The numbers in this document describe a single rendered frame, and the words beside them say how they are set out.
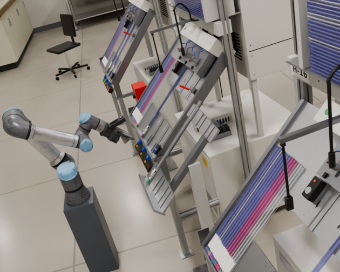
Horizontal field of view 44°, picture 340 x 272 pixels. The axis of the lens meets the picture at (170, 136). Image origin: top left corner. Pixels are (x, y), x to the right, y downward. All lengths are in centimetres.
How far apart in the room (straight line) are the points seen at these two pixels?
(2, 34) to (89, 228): 578
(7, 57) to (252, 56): 620
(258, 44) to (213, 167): 76
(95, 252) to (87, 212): 31
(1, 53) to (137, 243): 571
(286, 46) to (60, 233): 209
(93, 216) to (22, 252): 93
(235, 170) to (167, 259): 72
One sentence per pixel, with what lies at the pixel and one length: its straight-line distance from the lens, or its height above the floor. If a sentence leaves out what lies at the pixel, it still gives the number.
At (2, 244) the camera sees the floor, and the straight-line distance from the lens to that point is 355.
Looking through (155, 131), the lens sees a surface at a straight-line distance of 254.
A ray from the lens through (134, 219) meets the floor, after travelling 318.
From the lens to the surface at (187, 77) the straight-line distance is 251.
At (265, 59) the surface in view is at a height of 110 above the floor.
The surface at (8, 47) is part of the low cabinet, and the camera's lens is 804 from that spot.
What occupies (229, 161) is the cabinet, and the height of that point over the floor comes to 54.
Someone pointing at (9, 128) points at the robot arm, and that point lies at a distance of 236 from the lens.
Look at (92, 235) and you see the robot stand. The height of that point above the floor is 32.
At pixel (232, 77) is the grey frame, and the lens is 230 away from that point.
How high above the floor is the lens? 195
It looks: 28 degrees down
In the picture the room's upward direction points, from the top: 14 degrees counter-clockwise
